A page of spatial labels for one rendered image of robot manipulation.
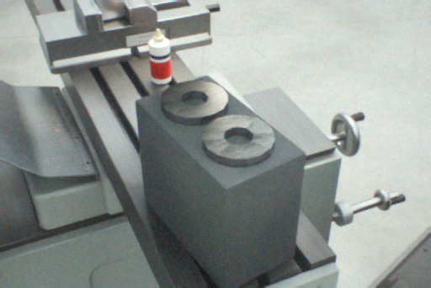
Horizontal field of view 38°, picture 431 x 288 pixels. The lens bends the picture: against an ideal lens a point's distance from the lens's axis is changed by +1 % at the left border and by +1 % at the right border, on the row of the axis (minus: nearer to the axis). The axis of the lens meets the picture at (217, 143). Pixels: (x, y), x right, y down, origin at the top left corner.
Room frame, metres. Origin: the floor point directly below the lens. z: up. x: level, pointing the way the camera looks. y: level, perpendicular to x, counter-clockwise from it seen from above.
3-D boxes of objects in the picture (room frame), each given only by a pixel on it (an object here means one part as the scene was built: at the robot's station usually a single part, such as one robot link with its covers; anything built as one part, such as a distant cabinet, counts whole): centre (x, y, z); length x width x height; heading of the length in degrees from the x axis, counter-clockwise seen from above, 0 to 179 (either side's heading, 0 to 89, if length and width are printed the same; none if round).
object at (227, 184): (0.65, 0.00, 1.00); 0.22 x 0.12 x 0.20; 34
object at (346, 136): (1.26, -0.29, 0.60); 0.16 x 0.12 x 0.12; 114
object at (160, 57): (1.05, 0.11, 0.96); 0.04 x 0.04 x 0.11
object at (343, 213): (1.14, -0.38, 0.48); 0.22 x 0.06 x 0.06; 114
